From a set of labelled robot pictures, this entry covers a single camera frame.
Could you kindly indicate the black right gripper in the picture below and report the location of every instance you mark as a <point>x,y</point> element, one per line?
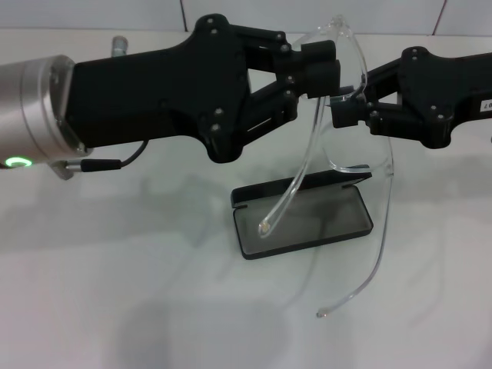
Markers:
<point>449,92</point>

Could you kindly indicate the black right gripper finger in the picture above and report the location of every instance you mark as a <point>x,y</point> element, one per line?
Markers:
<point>323,80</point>
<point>317,55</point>

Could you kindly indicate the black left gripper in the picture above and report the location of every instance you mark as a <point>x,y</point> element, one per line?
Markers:
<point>153,96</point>

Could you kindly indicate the clear transparent glasses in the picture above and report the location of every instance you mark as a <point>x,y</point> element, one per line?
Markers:
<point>313,142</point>

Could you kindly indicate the black glasses case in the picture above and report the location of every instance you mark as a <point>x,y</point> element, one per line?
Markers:
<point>307,227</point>

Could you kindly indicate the silver cylindrical plug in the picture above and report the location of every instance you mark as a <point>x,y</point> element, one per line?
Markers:
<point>119,46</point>

